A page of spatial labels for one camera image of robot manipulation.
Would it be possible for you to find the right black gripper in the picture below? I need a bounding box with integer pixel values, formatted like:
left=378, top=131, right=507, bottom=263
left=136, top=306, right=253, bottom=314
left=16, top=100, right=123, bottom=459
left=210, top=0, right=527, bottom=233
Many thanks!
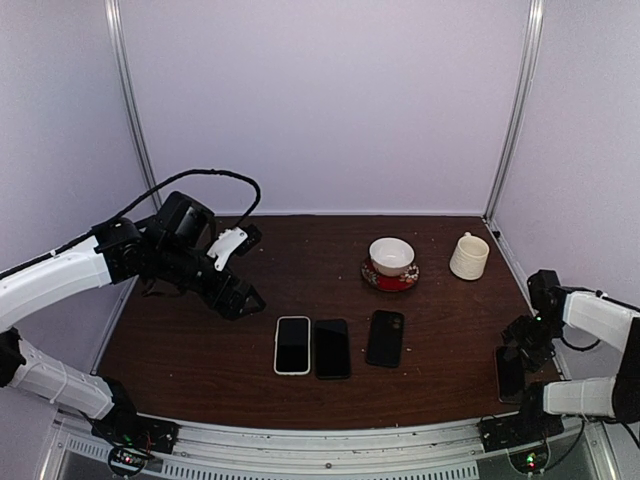
left=500, top=314, right=563, bottom=373

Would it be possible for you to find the white-edged black phone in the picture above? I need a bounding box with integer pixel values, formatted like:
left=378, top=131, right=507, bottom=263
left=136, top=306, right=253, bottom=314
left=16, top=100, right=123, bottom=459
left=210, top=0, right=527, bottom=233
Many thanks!
left=275, top=318, right=310, bottom=373

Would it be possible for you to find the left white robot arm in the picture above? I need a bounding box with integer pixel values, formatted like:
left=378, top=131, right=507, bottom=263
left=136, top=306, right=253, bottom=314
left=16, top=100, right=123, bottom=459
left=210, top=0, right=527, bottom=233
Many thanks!
left=1, top=219, right=266, bottom=444

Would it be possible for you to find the cream ceramic mug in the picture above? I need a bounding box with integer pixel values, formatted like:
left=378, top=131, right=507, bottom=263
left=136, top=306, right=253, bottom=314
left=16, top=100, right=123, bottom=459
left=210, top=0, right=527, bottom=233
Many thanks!
left=449, top=232, right=490, bottom=281

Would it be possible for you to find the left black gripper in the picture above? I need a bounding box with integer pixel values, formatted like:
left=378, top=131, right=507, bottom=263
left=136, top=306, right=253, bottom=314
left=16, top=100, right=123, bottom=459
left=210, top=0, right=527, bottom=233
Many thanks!
left=153, top=240, right=266, bottom=321

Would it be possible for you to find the black phone edge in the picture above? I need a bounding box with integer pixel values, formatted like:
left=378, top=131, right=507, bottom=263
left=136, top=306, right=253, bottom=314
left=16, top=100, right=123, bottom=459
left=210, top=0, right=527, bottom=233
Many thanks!
left=494, top=346, right=526, bottom=405

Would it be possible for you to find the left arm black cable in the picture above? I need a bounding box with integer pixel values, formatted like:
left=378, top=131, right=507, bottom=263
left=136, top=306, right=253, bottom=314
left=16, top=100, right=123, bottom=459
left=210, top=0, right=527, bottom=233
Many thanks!
left=0, top=168, right=264, bottom=276

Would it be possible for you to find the aluminium frame post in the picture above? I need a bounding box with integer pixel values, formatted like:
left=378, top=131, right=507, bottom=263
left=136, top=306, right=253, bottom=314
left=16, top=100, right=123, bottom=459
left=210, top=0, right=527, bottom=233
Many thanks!
left=483, top=0, right=546, bottom=225
left=104, top=0, right=157, bottom=190

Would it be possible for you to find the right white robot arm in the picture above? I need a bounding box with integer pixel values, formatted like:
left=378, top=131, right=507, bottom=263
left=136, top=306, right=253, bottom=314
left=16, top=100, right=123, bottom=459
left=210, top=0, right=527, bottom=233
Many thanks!
left=494, top=269, right=639, bottom=442

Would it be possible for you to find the clear white phone case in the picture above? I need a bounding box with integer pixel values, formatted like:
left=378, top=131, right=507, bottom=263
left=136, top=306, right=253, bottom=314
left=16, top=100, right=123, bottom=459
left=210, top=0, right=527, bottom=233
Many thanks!
left=273, top=315, right=312, bottom=375

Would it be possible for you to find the white ceramic bowl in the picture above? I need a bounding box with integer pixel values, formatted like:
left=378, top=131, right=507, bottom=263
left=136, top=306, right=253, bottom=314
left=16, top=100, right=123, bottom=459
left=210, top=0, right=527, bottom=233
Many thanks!
left=369, top=237, right=415, bottom=277

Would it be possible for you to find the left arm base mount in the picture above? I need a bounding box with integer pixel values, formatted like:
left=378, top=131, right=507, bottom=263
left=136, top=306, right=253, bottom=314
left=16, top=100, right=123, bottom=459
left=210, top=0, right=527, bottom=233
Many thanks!
left=86, top=416, right=179, bottom=479

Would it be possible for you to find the left aluminium frame post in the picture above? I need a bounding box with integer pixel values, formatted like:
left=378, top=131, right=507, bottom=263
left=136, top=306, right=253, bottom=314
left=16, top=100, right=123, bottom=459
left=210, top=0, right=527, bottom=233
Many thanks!
left=104, top=0, right=157, bottom=190

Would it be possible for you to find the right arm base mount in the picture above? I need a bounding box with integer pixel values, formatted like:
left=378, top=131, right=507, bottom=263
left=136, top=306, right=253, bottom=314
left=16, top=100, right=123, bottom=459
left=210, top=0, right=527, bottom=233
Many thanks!
left=478, top=414, right=564, bottom=476

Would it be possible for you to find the red floral saucer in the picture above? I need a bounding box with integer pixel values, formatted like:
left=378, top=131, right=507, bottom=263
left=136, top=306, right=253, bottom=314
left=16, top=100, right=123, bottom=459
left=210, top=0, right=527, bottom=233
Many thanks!
left=360, top=258, right=420, bottom=293

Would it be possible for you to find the right aluminium frame post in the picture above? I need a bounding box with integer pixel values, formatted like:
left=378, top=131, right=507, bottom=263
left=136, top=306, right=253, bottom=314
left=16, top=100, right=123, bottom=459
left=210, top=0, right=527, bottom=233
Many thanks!
left=483, top=0, right=546, bottom=225

